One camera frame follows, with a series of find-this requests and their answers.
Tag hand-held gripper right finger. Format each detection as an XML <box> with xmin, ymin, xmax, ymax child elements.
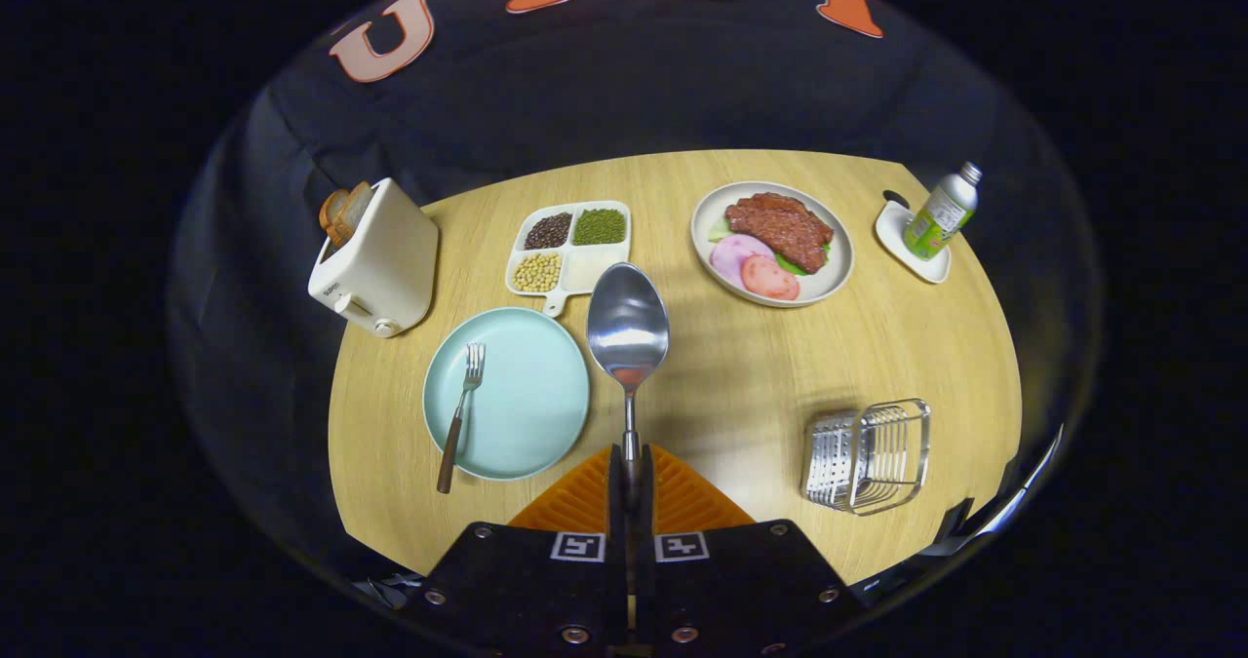
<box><xmin>634</xmin><ymin>444</ymin><xmax>864</xmax><ymax>658</ymax></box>

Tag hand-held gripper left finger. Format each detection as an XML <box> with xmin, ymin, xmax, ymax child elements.
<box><xmin>405</xmin><ymin>444</ymin><xmax>627</xmax><ymax>658</ymax></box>

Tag metal spoon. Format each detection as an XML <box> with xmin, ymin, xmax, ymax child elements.
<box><xmin>586</xmin><ymin>261</ymin><xmax>671</xmax><ymax>503</ymax></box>

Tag light blue plate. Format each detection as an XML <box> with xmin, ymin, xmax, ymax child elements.
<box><xmin>422</xmin><ymin>307</ymin><xmax>592</xmax><ymax>482</ymax></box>

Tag white divided snack tray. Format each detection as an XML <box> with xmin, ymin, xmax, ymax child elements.
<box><xmin>504</xmin><ymin>200</ymin><xmax>633</xmax><ymax>319</ymax></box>

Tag yellow soybeans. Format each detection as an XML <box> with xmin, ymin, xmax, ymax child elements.
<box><xmin>512</xmin><ymin>252</ymin><xmax>564</xmax><ymax>294</ymax></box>

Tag red tomato slice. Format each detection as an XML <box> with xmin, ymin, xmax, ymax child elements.
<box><xmin>740</xmin><ymin>253</ymin><xmax>801</xmax><ymax>301</ymax></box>

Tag pink ham slice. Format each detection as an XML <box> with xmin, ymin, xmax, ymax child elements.
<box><xmin>709</xmin><ymin>234</ymin><xmax>776</xmax><ymax>290</ymax></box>

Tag green mung beans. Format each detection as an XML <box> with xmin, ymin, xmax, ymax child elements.
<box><xmin>571</xmin><ymin>208</ymin><xmax>628</xmax><ymax>247</ymax></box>

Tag dark brown beans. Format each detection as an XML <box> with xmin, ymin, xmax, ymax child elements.
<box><xmin>524</xmin><ymin>212</ymin><xmax>574</xmax><ymax>252</ymax></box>

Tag green lettuce leaf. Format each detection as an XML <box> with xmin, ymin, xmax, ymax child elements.
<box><xmin>707</xmin><ymin>214</ymin><xmax>833</xmax><ymax>279</ymax></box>

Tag brown meat steak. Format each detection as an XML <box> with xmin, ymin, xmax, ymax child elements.
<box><xmin>724</xmin><ymin>192</ymin><xmax>836</xmax><ymax>274</ymax></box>

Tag white plate with food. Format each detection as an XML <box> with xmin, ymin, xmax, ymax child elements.
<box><xmin>690</xmin><ymin>181</ymin><xmax>856</xmax><ymax>309</ymax></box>

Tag white toaster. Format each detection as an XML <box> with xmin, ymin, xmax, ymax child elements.
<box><xmin>308</xmin><ymin>177</ymin><xmax>441</xmax><ymax>338</ymax></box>

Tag small white dish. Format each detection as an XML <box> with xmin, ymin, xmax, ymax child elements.
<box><xmin>875</xmin><ymin>198</ymin><xmax>953</xmax><ymax>285</ymax></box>

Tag green drink bottle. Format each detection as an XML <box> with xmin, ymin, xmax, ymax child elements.
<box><xmin>902</xmin><ymin>161</ymin><xmax>984</xmax><ymax>261</ymax></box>

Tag fork with wooden handle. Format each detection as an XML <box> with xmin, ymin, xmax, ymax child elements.
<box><xmin>436</xmin><ymin>342</ymin><xmax>487</xmax><ymax>495</ymax></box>

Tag metal wire basket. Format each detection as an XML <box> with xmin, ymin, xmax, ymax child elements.
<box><xmin>800</xmin><ymin>398</ymin><xmax>932</xmax><ymax>517</ymax></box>

